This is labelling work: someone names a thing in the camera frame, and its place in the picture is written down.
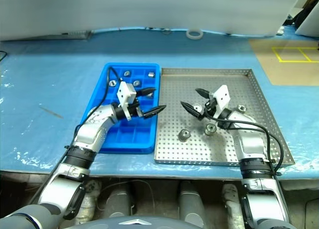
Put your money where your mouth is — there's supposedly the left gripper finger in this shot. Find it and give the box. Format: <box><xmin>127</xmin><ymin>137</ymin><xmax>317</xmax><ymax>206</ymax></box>
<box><xmin>142</xmin><ymin>104</ymin><xmax>167</xmax><ymax>119</ymax></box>
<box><xmin>136</xmin><ymin>87</ymin><xmax>158</xmax><ymax>98</ymax></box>

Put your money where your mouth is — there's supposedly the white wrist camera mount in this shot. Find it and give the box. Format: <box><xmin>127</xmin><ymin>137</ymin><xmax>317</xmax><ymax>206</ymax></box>
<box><xmin>116</xmin><ymin>81</ymin><xmax>138</xmax><ymax>121</ymax></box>
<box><xmin>210</xmin><ymin>85</ymin><xmax>231</xmax><ymax>119</ymax></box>

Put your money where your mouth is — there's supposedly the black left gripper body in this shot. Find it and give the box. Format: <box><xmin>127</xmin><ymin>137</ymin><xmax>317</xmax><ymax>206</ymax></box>
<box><xmin>128</xmin><ymin>97</ymin><xmax>146</xmax><ymax>119</ymax></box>

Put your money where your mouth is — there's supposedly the white tape ring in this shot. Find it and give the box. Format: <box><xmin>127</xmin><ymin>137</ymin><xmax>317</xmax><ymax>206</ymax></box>
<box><xmin>186</xmin><ymin>29</ymin><xmax>203</xmax><ymax>40</ymax></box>

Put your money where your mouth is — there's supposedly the blue compartment tray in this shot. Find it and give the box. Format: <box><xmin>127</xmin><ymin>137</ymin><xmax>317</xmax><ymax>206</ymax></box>
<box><xmin>81</xmin><ymin>62</ymin><xmax>161</xmax><ymax>155</ymax></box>

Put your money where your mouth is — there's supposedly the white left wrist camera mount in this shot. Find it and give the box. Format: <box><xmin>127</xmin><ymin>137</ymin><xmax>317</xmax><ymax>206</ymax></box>
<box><xmin>116</xmin><ymin>81</ymin><xmax>138</xmax><ymax>121</ymax></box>

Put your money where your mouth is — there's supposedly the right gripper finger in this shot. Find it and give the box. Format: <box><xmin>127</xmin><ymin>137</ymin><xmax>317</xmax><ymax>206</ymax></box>
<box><xmin>195</xmin><ymin>88</ymin><xmax>211</xmax><ymax>100</ymax></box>
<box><xmin>179</xmin><ymin>101</ymin><xmax>204</xmax><ymax>120</ymax></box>

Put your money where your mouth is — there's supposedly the brown cardboard sheet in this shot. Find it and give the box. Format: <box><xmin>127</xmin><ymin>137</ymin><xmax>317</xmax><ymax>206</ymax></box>
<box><xmin>249</xmin><ymin>38</ymin><xmax>319</xmax><ymax>87</ymax></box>

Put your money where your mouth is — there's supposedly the thin brown stick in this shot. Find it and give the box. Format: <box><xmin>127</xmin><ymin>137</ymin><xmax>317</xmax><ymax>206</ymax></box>
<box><xmin>38</xmin><ymin>105</ymin><xmax>64</xmax><ymax>120</ymax></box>

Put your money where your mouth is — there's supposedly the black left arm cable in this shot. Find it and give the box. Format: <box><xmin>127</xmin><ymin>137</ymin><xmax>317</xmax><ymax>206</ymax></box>
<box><xmin>29</xmin><ymin>66</ymin><xmax>125</xmax><ymax>205</ymax></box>

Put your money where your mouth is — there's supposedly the dark rounded grey shape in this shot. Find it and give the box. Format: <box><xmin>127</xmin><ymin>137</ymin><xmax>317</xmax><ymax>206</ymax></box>
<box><xmin>103</xmin><ymin>182</ymin><xmax>137</xmax><ymax>219</ymax></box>
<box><xmin>177</xmin><ymin>180</ymin><xmax>208</xmax><ymax>223</ymax></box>

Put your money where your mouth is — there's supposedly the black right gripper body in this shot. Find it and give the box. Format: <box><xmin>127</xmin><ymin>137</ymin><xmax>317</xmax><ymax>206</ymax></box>
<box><xmin>203</xmin><ymin>97</ymin><xmax>218</xmax><ymax>119</ymax></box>

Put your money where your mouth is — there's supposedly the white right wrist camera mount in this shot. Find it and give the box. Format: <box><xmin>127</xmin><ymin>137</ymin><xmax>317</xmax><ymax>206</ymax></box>
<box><xmin>210</xmin><ymin>85</ymin><xmax>231</xmax><ymax>119</ymax></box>

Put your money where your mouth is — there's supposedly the perforated metal tray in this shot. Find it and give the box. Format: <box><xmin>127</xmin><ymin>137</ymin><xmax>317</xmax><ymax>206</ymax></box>
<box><xmin>154</xmin><ymin>67</ymin><xmax>296</xmax><ymax>168</ymax></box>

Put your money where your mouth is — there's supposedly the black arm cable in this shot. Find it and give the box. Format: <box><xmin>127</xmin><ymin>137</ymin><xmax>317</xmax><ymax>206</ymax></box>
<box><xmin>203</xmin><ymin>99</ymin><xmax>285</xmax><ymax>177</ymax></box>
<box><xmin>29</xmin><ymin>66</ymin><xmax>125</xmax><ymax>205</ymax></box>

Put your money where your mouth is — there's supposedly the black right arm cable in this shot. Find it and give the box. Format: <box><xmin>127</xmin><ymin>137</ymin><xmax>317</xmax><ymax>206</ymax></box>
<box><xmin>203</xmin><ymin>99</ymin><xmax>285</xmax><ymax>177</ymax></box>

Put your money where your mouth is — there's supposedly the black background object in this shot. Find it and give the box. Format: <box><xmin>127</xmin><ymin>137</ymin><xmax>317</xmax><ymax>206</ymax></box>
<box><xmin>283</xmin><ymin>8</ymin><xmax>313</xmax><ymax>28</ymax></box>

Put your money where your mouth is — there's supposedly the grey robot torso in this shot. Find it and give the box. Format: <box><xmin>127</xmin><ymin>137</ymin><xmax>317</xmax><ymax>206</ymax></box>
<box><xmin>64</xmin><ymin>215</ymin><xmax>205</xmax><ymax>229</ymax></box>

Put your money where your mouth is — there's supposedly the white board panel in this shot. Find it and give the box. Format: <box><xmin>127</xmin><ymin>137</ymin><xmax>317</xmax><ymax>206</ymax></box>
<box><xmin>295</xmin><ymin>4</ymin><xmax>319</xmax><ymax>38</ymax></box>

